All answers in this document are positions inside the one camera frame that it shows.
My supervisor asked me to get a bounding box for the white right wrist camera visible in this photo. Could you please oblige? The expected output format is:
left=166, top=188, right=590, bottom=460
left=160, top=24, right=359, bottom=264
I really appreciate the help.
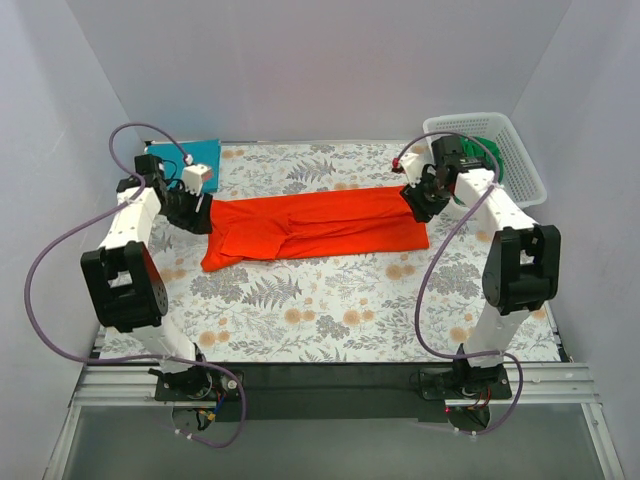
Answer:
left=392, top=152, right=426, bottom=186

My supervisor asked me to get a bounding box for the aluminium frame rail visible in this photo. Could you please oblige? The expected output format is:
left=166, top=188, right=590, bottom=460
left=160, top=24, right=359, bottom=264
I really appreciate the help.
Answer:
left=71, top=362, right=601, bottom=407

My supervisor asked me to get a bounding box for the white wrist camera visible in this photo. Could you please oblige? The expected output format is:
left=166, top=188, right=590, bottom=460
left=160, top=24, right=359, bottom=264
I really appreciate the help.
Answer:
left=181, top=164, right=213, bottom=195
left=392, top=152, right=426, bottom=186

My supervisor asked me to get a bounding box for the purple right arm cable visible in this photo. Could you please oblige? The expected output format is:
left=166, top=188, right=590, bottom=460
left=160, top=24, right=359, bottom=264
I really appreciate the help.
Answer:
left=392, top=132, right=524, bottom=437

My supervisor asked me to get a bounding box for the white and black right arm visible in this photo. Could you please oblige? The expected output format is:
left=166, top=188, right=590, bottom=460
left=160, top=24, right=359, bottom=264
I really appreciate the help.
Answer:
left=392, top=131, right=561, bottom=404

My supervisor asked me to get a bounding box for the folded teal t shirt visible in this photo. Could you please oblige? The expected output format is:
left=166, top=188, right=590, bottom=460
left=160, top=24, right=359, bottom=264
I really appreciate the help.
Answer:
left=145, top=139, right=221, bottom=193

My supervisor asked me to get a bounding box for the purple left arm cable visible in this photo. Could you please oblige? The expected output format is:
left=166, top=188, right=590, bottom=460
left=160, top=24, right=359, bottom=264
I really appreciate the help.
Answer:
left=23, top=122, right=247, bottom=449

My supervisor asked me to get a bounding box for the crumpled green t shirt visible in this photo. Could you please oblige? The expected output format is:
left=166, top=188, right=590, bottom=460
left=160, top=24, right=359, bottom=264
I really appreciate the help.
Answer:
left=461, top=137, right=504, bottom=183

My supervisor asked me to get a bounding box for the orange t shirt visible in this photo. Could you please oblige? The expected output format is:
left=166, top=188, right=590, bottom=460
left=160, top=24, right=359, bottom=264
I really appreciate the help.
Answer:
left=201, top=186, right=430, bottom=273

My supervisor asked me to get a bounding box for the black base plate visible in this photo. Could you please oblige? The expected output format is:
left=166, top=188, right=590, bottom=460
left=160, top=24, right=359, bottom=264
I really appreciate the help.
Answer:
left=150, top=362, right=514, bottom=422

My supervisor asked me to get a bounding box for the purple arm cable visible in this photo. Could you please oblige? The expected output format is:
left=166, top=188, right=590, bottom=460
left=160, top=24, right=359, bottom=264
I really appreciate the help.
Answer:
left=392, top=132, right=524, bottom=437
left=23, top=122, right=247, bottom=449

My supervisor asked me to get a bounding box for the white plastic basket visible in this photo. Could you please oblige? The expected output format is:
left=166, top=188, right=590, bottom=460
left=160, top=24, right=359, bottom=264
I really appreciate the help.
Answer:
left=423, top=112, right=547, bottom=209

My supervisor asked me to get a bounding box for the floral patterned table mat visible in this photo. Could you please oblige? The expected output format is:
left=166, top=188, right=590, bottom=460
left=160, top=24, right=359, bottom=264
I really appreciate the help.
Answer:
left=98, top=142, right=561, bottom=365

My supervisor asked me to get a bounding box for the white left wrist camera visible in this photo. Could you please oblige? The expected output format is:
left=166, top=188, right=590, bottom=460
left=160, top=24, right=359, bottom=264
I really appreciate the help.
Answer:
left=181, top=164, right=213, bottom=195

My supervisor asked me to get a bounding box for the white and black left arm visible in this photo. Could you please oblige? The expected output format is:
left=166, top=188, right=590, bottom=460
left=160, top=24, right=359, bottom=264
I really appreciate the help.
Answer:
left=80, top=154, right=213, bottom=400

